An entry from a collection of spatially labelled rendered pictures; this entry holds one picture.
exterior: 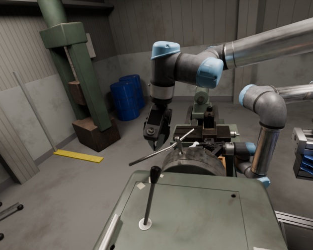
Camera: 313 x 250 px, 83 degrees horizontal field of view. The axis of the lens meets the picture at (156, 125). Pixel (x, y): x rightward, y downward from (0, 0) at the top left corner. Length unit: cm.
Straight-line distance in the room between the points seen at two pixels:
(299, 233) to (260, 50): 160
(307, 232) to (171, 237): 152
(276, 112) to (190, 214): 54
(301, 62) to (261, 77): 68
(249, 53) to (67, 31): 250
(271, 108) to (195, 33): 365
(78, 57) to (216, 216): 261
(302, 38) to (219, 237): 51
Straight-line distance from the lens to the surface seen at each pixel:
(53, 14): 309
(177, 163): 76
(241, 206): 61
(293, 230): 193
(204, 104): 185
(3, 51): 347
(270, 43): 56
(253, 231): 57
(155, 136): 50
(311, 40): 57
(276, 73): 446
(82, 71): 285
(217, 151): 105
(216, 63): 47
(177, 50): 50
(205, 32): 434
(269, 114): 87
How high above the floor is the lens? 173
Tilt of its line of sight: 28 degrees down
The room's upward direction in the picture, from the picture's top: 10 degrees counter-clockwise
